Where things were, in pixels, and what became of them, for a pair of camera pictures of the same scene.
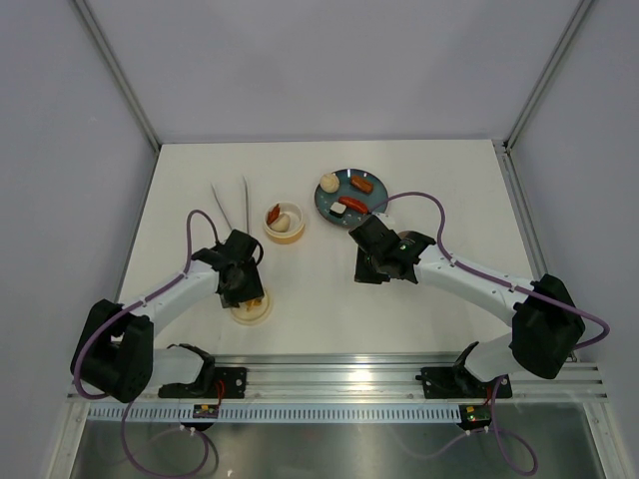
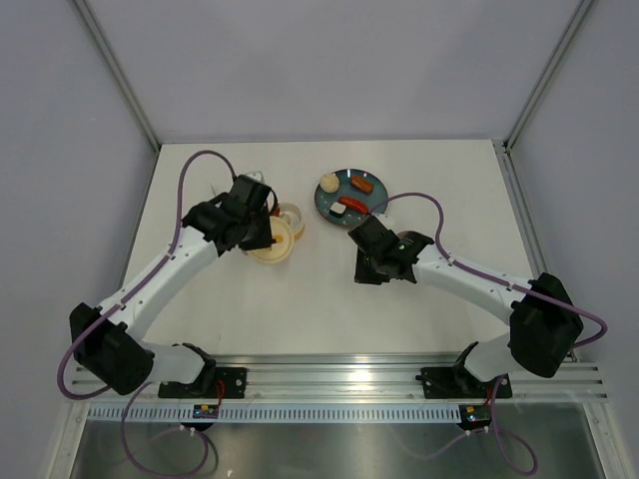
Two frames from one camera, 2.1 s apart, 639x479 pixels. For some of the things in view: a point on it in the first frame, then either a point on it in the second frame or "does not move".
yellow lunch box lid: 253,312 -> 281,248
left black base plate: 217,383 does not move
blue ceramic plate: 359,192 does not move
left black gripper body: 247,286 -> 259,234
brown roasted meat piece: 361,184 does not move
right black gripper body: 369,268 does not move
